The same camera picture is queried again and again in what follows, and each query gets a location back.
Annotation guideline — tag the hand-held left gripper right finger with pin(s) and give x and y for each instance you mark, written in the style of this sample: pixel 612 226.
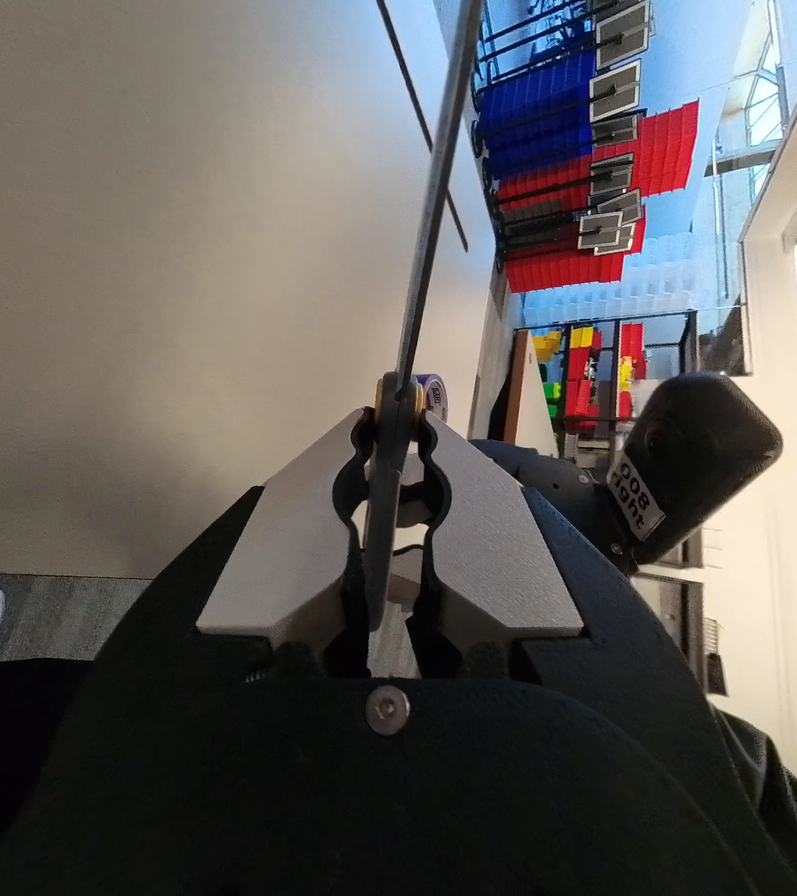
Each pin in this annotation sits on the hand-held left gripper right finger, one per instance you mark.
pixel 503 560

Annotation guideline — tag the purple tape roll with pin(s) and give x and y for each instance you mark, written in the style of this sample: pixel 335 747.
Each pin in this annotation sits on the purple tape roll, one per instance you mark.
pixel 435 395

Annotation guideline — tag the row of grey metal frames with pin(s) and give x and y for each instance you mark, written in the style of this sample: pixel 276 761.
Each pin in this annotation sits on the row of grey metal frames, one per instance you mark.
pixel 619 91

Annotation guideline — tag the blue bin cart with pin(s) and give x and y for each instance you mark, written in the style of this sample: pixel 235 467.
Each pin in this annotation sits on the blue bin cart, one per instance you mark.
pixel 538 119

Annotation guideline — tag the red bin cart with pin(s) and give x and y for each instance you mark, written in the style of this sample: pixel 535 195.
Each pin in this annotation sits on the red bin cart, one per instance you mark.
pixel 664 154

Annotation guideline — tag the shelf with coloured bins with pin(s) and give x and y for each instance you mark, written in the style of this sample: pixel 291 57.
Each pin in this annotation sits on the shelf with coloured bins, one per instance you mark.
pixel 587 378

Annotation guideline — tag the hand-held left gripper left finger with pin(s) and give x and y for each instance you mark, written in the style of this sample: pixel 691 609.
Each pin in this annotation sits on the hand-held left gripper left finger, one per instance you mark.
pixel 286 553

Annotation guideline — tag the white desk with wood edge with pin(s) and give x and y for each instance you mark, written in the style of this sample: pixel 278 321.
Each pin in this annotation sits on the white desk with wood edge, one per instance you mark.
pixel 531 406

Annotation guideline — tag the black grey scissors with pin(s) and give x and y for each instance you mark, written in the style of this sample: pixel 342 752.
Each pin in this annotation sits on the black grey scissors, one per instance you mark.
pixel 440 175

